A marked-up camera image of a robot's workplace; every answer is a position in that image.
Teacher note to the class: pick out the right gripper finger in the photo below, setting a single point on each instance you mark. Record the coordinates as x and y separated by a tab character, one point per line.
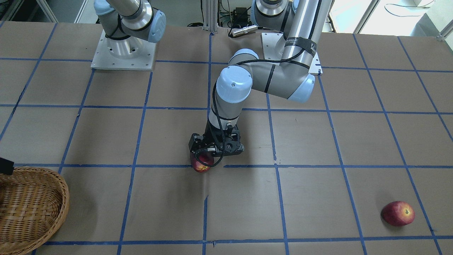
6	167

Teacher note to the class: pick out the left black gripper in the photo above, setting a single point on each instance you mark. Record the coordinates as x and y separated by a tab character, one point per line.
197	142

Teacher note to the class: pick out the dark red apple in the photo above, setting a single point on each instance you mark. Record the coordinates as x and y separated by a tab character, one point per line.
205	157

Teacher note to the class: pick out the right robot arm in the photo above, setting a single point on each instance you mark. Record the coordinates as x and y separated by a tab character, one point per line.
135	18

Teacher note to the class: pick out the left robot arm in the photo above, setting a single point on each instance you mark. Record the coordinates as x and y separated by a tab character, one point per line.
301	23

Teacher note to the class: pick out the wicker basket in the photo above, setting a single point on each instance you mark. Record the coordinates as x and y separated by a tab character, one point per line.
34	205

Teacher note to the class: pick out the red yellow apple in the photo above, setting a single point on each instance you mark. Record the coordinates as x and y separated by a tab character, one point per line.
398	213

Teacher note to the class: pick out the aluminium frame post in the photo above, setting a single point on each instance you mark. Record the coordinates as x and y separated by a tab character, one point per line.
209	15

